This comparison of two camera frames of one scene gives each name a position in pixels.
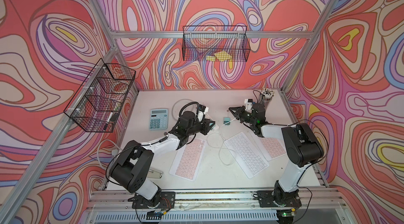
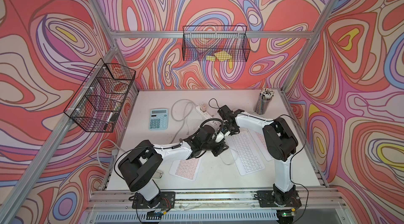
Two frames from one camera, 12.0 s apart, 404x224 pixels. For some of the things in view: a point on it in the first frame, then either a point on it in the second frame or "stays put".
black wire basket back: (215, 43) stays put
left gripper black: (204, 125) to (220, 148)
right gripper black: (238, 109) to (235, 130)
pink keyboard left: (186, 162) stays put
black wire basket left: (97, 103) stays put
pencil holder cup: (266, 95) stays put
